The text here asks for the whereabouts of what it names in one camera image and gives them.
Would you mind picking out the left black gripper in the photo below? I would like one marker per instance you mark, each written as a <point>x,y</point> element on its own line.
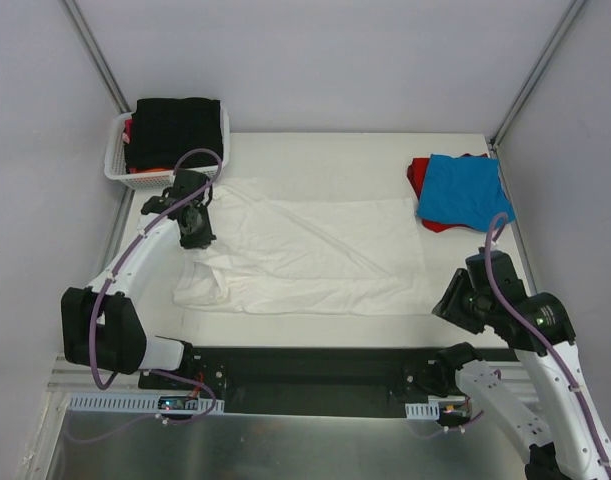
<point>198,237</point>

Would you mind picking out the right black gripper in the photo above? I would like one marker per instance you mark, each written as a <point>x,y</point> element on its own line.
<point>446,298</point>

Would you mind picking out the white t shirt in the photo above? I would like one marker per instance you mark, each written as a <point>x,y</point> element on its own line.
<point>275,257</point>

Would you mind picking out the white plastic basket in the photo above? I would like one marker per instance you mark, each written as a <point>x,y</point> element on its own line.
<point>115,165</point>

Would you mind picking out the blue t shirt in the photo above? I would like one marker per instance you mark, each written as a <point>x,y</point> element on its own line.
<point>465,191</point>

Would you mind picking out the red t shirt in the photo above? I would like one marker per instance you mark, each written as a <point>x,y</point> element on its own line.
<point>415,173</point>

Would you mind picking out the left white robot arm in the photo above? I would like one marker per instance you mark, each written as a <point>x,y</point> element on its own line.
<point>100,324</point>

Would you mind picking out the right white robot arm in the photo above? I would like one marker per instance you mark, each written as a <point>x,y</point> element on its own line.
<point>566,440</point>

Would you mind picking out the black t shirt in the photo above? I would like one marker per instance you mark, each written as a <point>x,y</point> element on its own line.
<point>164,129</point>

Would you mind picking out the pink t shirt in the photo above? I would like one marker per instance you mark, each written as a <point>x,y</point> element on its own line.
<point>126,134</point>

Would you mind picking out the right white cable duct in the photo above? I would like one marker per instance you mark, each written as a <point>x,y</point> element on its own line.
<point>422,411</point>

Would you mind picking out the white cable duct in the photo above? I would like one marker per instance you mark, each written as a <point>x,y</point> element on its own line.
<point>143,404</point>
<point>422,411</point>

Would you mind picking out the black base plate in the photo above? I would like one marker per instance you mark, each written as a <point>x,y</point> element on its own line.
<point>334,382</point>

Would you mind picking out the left white cable duct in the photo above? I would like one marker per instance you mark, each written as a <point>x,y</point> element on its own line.
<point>143,404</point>

